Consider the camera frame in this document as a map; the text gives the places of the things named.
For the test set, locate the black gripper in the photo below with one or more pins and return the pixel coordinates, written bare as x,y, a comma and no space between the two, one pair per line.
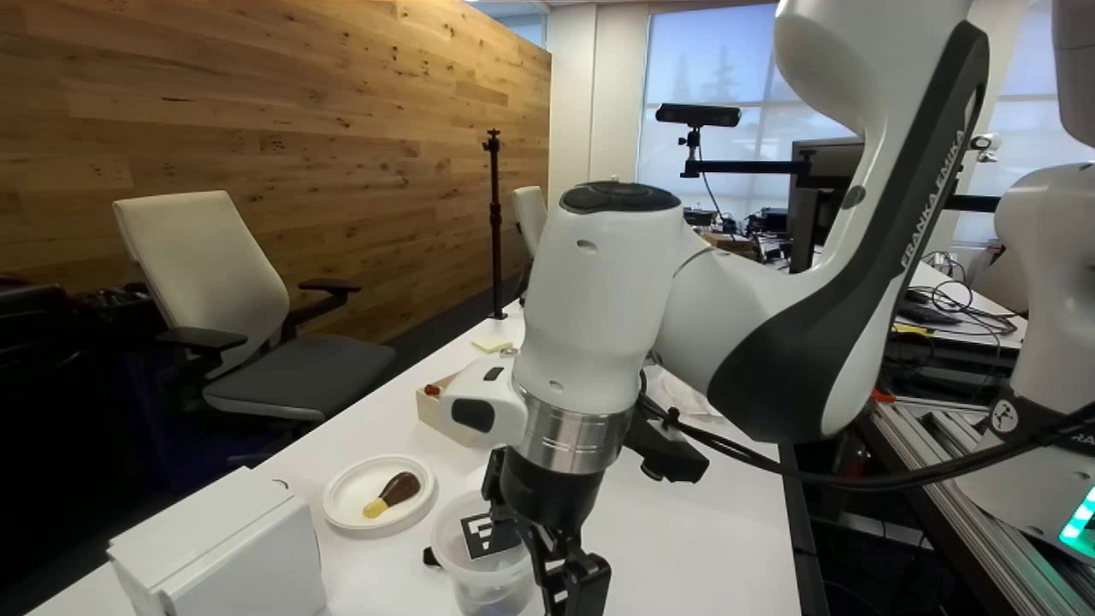
541,491

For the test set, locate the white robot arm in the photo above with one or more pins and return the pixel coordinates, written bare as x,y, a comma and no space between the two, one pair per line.
603,310

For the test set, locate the clear plastic bowl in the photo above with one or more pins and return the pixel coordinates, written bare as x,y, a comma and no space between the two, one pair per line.
480,592

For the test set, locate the small black object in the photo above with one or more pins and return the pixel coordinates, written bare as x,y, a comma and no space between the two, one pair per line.
431,557

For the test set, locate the brown and yellow toy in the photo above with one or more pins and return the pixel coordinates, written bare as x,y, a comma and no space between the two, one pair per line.
399,491

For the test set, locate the white round plate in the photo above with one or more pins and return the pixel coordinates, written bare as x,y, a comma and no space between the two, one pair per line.
346,515

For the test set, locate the small pale yellow object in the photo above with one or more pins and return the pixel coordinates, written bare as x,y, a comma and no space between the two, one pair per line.
498,342

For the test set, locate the clear square container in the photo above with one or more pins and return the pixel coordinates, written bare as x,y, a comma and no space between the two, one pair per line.
217,547

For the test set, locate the black tripod stand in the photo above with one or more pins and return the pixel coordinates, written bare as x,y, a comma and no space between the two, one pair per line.
495,227

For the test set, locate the black monitor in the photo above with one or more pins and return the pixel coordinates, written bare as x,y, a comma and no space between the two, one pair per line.
816,205

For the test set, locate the white chair grey seat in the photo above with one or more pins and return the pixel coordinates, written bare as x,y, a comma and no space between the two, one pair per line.
207,273

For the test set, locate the cluttered white desk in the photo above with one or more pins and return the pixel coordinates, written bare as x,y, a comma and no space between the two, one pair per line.
959,313

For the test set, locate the large office window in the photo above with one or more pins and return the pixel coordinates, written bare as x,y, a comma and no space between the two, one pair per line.
707,70

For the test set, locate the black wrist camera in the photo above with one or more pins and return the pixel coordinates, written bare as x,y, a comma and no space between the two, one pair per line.
673,455

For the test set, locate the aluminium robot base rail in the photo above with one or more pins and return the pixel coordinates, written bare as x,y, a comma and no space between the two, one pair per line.
934,466

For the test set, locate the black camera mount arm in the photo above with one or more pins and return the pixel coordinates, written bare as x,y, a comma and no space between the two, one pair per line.
741,168

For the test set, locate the black stereo camera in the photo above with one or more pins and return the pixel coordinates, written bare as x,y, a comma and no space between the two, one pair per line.
699,112

